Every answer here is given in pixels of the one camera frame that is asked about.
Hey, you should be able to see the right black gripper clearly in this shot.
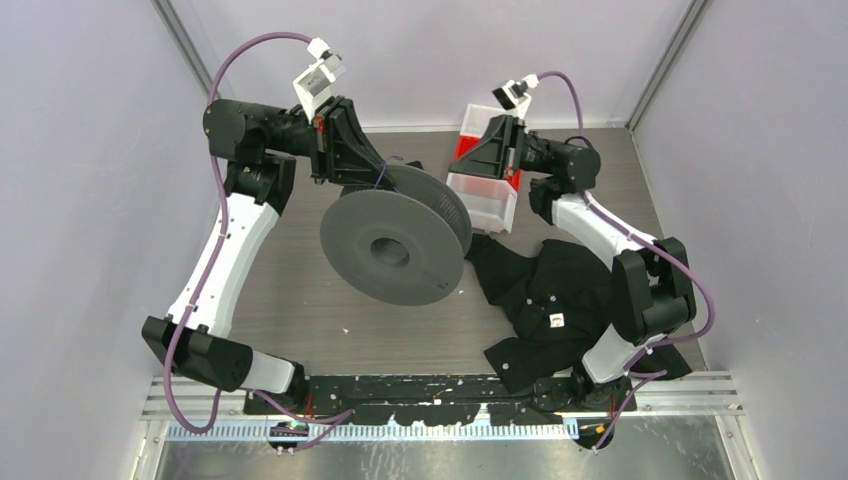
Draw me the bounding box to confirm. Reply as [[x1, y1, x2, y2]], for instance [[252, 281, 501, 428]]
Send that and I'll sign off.
[[446, 116, 563, 182]]

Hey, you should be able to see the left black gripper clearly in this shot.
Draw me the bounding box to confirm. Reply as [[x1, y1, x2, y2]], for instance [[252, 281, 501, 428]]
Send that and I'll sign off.
[[262, 94, 397, 186]]

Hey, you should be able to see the thin dark wire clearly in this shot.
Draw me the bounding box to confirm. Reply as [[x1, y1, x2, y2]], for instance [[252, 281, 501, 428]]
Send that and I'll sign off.
[[374, 155, 405, 193]]

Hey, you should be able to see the dark grey cable spool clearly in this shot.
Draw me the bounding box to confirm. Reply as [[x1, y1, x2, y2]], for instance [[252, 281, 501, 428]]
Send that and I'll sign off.
[[320, 165, 473, 306]]

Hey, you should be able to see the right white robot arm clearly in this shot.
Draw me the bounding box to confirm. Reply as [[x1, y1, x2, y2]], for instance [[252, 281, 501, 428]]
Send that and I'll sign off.
[[449, 114, 696, 411]]

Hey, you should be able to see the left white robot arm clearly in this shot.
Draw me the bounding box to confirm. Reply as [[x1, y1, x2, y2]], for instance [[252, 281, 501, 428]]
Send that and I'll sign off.
[[141, 96, 392, 414]]

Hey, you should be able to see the red middle bin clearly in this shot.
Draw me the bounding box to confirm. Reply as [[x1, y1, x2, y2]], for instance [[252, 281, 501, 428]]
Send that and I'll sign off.
[[453, 135, 479, 160]]

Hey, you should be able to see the clear far bin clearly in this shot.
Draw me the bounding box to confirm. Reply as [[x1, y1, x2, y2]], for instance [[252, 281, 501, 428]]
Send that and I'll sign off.
[[459, 104, 502, 139]]

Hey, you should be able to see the clear bin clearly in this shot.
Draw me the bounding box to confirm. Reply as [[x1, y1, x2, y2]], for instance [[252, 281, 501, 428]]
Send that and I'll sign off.
[[459, 104, 502, 139], [446, 172, 518, 233]]

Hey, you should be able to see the clear near bin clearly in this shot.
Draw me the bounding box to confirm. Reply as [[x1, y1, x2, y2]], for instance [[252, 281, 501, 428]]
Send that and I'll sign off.
[[446, 172, 518, 233]]

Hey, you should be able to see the black shirt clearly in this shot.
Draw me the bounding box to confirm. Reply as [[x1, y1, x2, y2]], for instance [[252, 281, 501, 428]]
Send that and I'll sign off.
[[463, 233, 694, 395]]

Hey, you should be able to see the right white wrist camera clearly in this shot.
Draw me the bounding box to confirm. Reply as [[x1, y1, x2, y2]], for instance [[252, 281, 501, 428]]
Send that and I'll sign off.
[[492, 74, 539, 120]]

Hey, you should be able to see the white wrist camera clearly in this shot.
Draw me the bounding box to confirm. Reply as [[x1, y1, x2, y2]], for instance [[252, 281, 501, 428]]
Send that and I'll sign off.
[[492, 74, 539, 120], [292, 38, 345, 123]]

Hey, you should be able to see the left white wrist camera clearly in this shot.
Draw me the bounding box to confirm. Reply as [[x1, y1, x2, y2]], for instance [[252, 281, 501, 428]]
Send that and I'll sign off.
[[292, 38, 345, 123]]

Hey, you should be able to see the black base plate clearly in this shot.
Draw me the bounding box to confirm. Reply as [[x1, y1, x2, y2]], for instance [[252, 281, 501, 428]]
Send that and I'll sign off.
[[244, 374, 632, 427]]

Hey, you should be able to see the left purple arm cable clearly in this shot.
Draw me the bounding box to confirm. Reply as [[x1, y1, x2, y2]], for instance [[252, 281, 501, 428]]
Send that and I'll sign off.
[[162, 31, 356, 452]]

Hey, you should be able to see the slotted cable duct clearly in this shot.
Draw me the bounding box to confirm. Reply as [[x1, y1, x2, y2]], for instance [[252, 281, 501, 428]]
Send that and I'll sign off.
[[165, 419, 579, 442]]

